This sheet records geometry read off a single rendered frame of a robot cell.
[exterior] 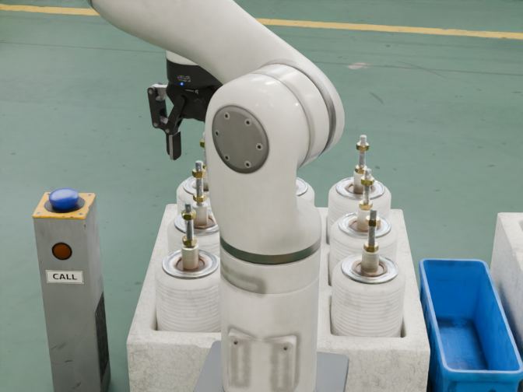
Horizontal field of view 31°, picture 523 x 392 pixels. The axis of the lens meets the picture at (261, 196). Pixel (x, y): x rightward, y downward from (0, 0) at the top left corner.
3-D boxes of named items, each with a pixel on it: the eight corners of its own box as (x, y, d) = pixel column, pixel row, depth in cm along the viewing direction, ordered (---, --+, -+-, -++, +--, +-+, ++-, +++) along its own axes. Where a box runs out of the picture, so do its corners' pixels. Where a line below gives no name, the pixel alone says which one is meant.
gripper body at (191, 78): (152, 54, 120) (155, 122, 124) (210, 63, 117) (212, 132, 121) (179, 39, 126) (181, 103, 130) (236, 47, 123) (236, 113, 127)
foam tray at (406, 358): (419, 458, 126) (430, 350, 118) (133, 449, 127) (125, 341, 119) (394, 300, 161) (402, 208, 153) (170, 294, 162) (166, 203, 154)
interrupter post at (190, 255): (197, 260, 124) (196, 239, 123) (201, 269, 122) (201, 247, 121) (179, 263, 123) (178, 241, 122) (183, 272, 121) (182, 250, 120)
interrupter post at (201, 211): (209, 228, 132) (208, 208, 131) (192, 229, 132) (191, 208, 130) (208, 220, 134) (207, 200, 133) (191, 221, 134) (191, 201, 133)
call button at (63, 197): (76, 214, 123) (75, 201, 122) (46, 214, 123) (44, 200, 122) (82, 201, 126) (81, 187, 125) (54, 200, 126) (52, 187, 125)
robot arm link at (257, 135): (284, 99, 71) (281, 290, 79) (349, 67, 78) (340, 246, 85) (191, 75, 76) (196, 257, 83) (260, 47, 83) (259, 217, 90)
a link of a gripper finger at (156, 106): (163, 81, 127) (173, 121, 129) (151, 82, 128) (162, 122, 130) (152, 87, 125) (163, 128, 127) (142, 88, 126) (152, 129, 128)
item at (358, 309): (317, 366, 132) (321, 257, 124) (378, 353, 135) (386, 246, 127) (345, 408, 124) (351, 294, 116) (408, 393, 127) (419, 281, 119)
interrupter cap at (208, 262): (211, 249, 127) (211, 244, 127) (225, 277, 120) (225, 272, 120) (156, 257, 125) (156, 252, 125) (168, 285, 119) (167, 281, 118)
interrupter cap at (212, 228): (229, 236, 130) (229, 231, 130) (175, 239, 129) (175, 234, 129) (224, 211, 137) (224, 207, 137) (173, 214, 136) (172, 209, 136)
